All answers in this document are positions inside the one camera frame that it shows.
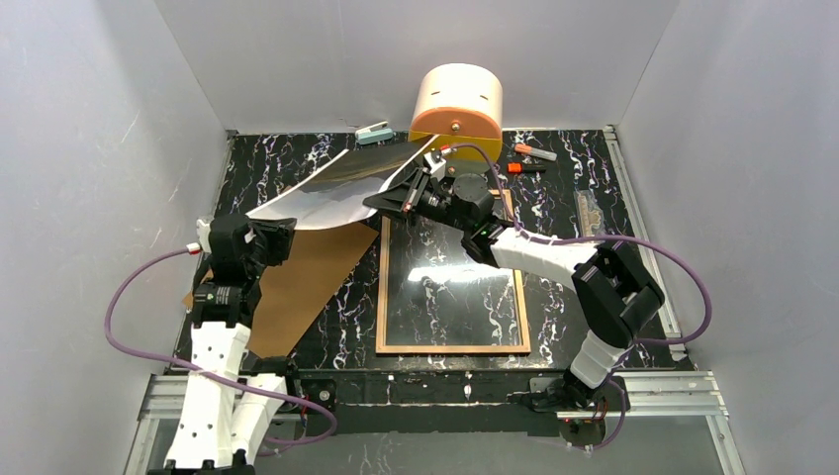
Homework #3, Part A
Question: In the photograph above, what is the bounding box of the purple cable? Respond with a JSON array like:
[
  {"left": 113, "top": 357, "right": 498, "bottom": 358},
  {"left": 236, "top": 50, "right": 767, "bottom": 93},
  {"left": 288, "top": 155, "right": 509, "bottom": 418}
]
[
  {"left": 440, "top": 142, "right": 713, "bottom": 452},
  {"left": 103, "top": 245, "right": 338, "bottom": 457}
]

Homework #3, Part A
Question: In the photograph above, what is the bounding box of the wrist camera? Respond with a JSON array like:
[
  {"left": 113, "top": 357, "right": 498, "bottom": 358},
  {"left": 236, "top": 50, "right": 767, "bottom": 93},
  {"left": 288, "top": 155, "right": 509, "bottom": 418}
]
[
  {"left": 186, "top": 215, "right": 255, "bottom": 258},
  {"left": 422, "top": 145, "right": 454, "bottom": 180}
]

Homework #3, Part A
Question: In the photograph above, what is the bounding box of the round pastel drawer box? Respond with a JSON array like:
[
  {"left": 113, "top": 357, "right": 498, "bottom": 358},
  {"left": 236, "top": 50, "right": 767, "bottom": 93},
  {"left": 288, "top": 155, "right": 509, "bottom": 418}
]
[{"left": 408, "top": 63, "right": 503, "bottom": 162}]

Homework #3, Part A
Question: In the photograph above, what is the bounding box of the orange capped black marker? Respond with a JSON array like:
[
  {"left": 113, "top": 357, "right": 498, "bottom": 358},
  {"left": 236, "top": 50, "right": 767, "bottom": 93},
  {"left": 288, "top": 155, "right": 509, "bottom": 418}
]
[{"left": 507, "top": 162, "right": 546, "bottom": 174}]

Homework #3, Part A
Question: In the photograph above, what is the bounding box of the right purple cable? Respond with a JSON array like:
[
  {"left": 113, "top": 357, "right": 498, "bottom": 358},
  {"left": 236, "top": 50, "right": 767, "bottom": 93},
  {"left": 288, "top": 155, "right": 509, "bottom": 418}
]
[{"left": 440, "top": 142, "right": 713, "bottom": 452}]

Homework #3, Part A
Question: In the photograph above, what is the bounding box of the orange capped grey marker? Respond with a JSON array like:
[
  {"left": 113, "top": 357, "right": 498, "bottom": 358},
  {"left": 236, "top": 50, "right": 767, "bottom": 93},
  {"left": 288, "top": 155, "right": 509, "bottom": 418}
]
[{"left": 513, "top": 143, "right": 557, "bottom": 161}]

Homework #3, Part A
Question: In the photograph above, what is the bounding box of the clear bag of clips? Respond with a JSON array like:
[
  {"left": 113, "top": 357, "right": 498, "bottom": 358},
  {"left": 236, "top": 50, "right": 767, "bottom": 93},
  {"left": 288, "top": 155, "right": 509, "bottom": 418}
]
[{"left": 574, "top": 190, "right": 606, "bottom": 237}]

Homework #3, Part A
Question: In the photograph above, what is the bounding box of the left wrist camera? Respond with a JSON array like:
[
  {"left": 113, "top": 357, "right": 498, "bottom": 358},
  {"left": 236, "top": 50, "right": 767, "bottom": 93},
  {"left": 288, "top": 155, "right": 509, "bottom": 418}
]
[{"left": 186, "top": 215, "right": 255, "bottom": 258}]

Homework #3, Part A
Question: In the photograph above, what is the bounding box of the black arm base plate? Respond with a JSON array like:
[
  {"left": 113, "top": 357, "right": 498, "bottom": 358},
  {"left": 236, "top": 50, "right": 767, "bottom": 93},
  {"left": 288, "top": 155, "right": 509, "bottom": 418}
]
[{"left": 238, "top": 370, "right": 627, "bottom": 447}]

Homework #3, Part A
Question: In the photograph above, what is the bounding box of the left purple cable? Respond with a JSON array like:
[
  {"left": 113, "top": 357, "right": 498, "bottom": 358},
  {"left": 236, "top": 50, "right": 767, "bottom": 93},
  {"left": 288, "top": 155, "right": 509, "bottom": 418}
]
[{"left": 103, "top": 245, "right": 338, "bottom": 457}]

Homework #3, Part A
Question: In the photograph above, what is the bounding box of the wooden picture frame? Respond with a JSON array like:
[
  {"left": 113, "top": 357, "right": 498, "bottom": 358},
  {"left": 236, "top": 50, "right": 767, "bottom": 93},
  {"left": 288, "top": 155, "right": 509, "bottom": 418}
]
[{"left": 374, "top": 189, "right": 532, "bottom": 356}]

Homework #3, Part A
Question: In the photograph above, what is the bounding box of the brown cardboard backing board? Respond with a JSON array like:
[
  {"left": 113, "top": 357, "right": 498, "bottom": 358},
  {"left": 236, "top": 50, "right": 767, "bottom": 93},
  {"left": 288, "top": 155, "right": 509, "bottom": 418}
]
[{"left": 182, "top": 221, "right": 382, "bottom": 360}]

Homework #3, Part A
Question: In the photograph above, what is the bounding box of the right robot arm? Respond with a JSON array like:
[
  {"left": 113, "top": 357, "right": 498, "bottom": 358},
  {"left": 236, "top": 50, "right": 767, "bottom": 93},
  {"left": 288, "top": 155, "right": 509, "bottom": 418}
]
[{"left": 363, "top": 169, "right": 665, "bottom": 413}]

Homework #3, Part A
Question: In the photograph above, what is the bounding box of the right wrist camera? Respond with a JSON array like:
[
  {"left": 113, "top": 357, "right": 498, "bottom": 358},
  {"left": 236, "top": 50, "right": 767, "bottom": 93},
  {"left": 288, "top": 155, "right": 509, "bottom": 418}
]
[{"left": 422, "top": 145, "right": 454, "bottom": 180}]

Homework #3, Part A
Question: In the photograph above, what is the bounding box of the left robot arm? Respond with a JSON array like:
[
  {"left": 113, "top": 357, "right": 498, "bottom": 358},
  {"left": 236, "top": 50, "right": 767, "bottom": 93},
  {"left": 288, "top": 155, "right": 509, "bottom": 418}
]
[{"left": 159, "top": 214, "right": 297, "bottom": 474}]

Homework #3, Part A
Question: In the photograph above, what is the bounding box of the teal white stapler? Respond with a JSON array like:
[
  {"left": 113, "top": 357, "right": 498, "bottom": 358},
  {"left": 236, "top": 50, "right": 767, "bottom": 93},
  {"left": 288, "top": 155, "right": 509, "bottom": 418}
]
[{"left": 354, "top": 121, "right": 395, "bottom": 145}]

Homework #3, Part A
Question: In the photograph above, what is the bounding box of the landscape photo print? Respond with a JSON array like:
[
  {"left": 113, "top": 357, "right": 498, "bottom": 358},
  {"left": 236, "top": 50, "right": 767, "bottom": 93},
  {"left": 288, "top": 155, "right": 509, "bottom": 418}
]
[{"left": 246, "top": 135, "right": 437, "bottom": 231}]

